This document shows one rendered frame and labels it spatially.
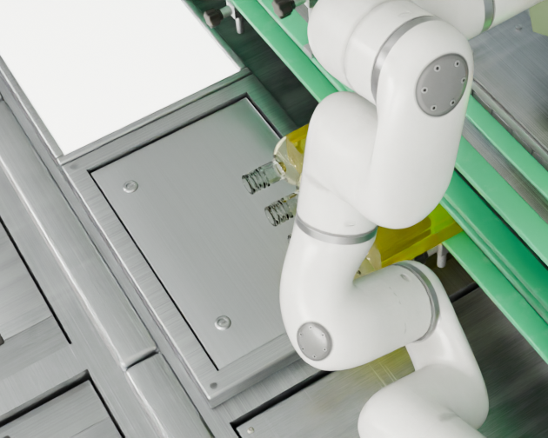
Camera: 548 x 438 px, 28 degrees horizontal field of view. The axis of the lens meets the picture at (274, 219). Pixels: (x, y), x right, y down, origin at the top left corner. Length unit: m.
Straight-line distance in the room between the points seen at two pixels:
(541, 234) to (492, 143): 0.14
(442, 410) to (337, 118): 0.31
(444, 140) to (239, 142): 0.72
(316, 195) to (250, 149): 0.60
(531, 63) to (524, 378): 0.41
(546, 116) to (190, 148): 0.59
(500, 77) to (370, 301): 0.38
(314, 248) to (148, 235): 0.53
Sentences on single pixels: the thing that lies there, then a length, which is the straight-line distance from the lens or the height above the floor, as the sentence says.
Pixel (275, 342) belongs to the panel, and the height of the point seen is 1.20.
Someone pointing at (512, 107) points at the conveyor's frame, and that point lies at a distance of 1.33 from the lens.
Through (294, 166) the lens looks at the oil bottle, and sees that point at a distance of 1.43.
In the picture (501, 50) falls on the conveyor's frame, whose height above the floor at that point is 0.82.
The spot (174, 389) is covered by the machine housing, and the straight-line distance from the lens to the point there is 1.44.
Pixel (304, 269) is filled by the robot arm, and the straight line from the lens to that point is 1.10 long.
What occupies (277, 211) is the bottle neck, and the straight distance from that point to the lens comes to 1.41.
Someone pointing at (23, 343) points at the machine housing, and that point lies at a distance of 1.57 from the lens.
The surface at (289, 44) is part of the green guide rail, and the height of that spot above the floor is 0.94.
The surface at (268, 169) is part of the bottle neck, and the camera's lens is 1.44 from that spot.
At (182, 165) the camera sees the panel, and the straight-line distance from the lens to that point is 1.65.
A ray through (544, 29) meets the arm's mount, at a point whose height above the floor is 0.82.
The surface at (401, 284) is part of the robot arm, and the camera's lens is 1.14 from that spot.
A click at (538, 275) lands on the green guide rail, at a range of 1.30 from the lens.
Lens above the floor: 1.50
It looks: 15 degrees down
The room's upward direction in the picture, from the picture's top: 118 degrees counter-clockwise
